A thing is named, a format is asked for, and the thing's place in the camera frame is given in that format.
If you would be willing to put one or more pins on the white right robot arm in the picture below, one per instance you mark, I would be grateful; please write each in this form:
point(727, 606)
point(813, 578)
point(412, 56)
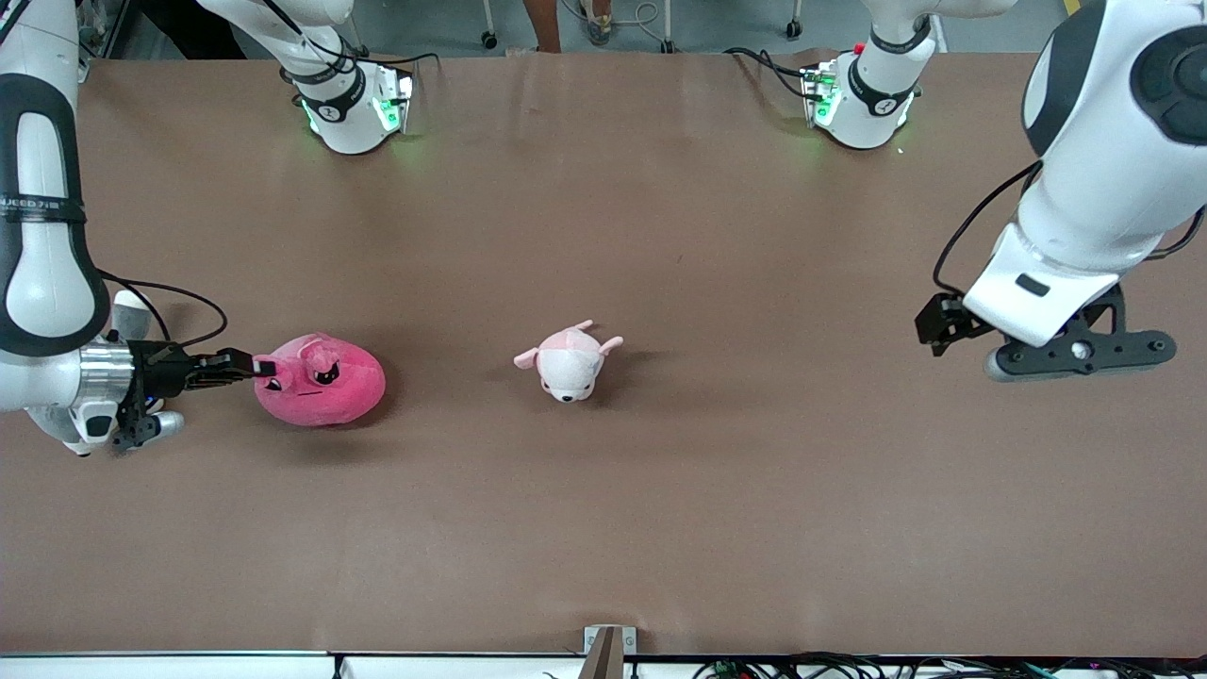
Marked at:
point(42, 283)

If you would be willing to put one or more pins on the person's sandaled foot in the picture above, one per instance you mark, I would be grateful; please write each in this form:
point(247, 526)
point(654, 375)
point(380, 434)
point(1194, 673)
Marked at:
point(596, 26)

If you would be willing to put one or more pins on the brown table cover sheet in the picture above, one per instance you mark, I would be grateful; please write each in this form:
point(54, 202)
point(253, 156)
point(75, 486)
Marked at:
point(660, 509)

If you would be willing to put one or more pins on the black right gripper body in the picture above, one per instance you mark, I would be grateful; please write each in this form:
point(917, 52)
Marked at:
point(162, 371)

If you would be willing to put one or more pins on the person's bare leg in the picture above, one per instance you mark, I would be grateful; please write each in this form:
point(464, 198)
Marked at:
point(547, 24)

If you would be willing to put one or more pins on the grey white husky plush toy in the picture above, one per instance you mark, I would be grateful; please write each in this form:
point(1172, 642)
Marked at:
point(132, 316)

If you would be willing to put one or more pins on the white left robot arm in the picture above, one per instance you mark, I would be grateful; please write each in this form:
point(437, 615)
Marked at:
point(1103, 189)

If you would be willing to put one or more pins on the round hot pink plush toy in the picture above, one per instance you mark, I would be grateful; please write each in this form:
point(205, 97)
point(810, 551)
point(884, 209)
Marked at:
point(325, 391)

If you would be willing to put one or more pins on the pale pink white plush toy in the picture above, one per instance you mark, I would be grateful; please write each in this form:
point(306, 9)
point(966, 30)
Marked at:
point(569, 366)

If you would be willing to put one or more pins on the grey metal table bracket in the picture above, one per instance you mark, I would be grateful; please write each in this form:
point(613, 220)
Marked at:
point(609, 646)

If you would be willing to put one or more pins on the white table edge rail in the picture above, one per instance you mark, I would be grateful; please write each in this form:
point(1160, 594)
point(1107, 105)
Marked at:
point(160, 666)

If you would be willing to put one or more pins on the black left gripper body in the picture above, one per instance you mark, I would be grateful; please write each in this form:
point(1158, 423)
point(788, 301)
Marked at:
point(940, 321)

